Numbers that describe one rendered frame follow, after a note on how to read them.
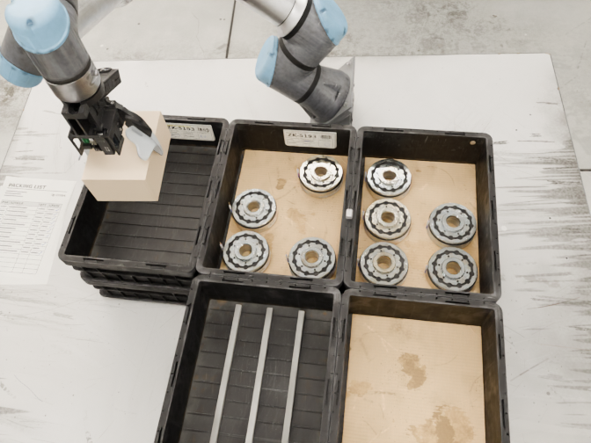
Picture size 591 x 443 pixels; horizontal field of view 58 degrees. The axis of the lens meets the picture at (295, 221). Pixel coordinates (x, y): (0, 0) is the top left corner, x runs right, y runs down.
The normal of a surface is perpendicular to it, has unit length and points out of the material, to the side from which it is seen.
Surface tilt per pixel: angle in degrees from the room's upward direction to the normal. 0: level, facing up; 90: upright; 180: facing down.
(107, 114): 0
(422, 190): 0
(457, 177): 0
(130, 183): 90
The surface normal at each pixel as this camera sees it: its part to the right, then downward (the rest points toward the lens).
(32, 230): -0.07, -0.48
